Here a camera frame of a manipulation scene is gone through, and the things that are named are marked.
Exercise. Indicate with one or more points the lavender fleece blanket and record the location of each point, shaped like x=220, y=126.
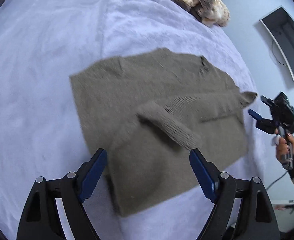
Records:
x=37, y=55

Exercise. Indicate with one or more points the beige striped fuzzy garment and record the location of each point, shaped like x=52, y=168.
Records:
x=211, y=10

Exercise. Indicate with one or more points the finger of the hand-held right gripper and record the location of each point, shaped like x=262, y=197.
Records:
x=260, y=122
x=268, y=101

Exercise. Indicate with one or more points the person's right hand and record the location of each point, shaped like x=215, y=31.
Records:
x=283, y=147

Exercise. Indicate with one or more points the curved computer monitor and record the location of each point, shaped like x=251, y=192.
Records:
x=286, y=37

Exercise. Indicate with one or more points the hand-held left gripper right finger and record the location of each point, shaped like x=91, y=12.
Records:
x=203, y=175

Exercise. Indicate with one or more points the olive brown knit sweater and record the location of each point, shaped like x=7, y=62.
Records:
x=127, y=92

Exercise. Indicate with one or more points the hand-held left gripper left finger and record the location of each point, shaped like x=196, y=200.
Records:
x=93, y=175

